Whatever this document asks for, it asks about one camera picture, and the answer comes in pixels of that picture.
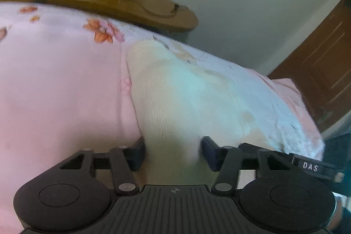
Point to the brown wooden door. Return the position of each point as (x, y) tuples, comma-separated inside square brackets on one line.
[(323, 64)]

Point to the pink floral bedsheet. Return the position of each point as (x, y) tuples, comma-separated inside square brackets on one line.
[(54, 86)]

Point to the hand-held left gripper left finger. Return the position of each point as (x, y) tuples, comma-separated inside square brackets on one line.
[(137, 153)]

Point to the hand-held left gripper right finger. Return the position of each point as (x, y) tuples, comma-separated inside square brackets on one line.
[(209, 153)]

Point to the person's right forearm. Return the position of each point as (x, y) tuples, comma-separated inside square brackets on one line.
[(340, 212)]

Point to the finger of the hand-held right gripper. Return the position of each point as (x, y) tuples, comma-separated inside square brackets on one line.
[(263, 146)]

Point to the white knitted small garment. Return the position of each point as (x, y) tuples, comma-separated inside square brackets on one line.
[(170, 113)]

